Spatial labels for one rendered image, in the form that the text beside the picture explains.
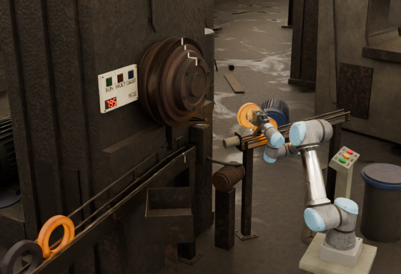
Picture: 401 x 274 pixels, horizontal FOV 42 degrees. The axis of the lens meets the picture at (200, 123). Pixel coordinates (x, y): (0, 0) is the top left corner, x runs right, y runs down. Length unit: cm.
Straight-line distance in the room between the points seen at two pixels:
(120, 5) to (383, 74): 309
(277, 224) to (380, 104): 195
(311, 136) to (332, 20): 273
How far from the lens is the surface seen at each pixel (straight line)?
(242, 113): 310
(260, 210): 377
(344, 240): 271
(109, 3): 245
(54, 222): 224
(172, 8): 286
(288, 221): 366
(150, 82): 257
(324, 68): 534
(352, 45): 514
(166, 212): 250
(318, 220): 256
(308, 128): 259
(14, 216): 338
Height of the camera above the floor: 183
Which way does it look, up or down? 20 degrees down
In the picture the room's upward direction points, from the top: straight up
